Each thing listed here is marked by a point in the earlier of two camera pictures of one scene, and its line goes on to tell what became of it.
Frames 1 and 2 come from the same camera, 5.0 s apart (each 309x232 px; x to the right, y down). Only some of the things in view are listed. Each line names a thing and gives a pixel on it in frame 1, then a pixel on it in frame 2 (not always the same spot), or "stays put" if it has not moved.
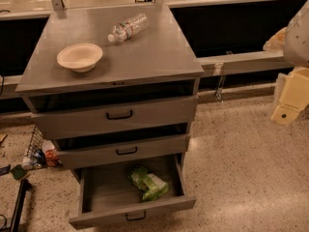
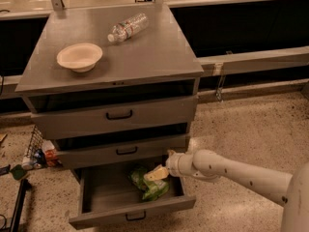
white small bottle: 27,163 stays put
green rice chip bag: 148,184 stays put
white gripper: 297,39 → 174,165
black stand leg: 17,217 stays put
